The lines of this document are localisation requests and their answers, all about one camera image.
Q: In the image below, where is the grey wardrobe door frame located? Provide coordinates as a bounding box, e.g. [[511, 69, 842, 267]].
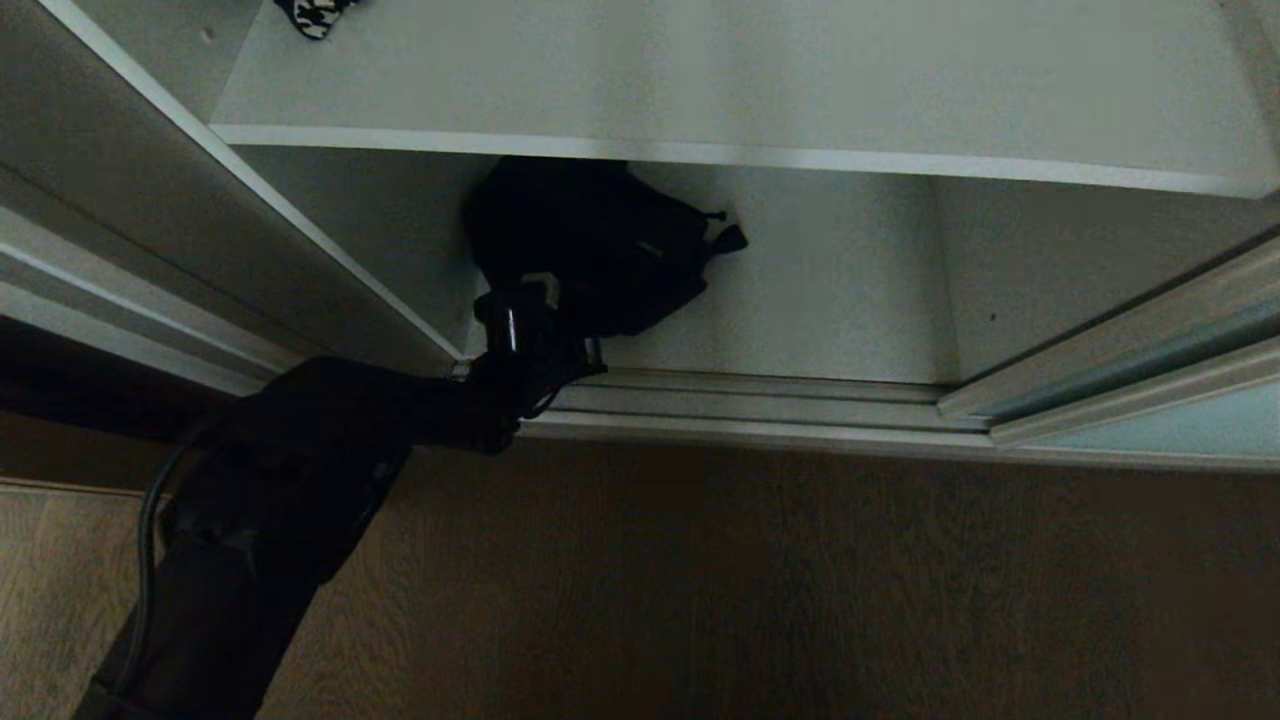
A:
[[0, 160, 305, 397]]

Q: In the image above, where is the metal sliding door track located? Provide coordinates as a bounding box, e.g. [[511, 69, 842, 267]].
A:
[[448, 362, 1280, 473]]

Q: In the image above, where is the white wardrobe side panel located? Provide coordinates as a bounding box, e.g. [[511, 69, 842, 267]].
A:
[[0, 0, 465, 377]]

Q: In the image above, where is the black cable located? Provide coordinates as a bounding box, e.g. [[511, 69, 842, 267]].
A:
[[108, 440, 201, 701]]

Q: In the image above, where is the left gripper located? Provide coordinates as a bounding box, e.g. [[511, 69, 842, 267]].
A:
[[474, 288, 607, 393]]

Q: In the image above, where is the black fabric bag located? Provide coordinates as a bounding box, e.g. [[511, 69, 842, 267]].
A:
[[464, 156, 749, 339]]

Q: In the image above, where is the sliding wardrobe door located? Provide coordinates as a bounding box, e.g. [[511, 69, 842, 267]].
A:
[[936, 228, 1280, 447]]

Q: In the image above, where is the black white patterned cloth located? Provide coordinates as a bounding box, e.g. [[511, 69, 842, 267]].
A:
[[274, 0, 359, 41]]

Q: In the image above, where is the white wardrobe shelf board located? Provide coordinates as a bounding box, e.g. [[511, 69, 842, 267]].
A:
[[208, 0, 1280, 199]]

